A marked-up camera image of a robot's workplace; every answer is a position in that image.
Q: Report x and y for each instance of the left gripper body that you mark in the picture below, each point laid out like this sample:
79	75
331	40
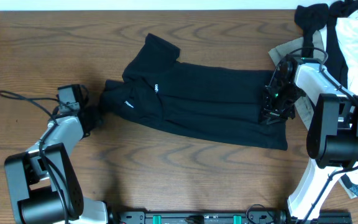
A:
92	117

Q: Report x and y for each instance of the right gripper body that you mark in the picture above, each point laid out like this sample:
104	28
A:
282	106

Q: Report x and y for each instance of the black polo shirt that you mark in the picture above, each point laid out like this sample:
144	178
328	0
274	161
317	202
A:
211	103

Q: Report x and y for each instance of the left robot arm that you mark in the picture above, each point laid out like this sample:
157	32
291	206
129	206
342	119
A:
42	183

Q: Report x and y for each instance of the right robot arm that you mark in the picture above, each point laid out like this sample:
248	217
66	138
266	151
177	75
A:
332	140

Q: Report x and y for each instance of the beige garment in pile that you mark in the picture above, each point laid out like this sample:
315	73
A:
304	106

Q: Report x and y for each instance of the black garment in pile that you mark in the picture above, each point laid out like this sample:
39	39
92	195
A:
318	16

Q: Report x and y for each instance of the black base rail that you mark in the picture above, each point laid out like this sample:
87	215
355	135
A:
255	214

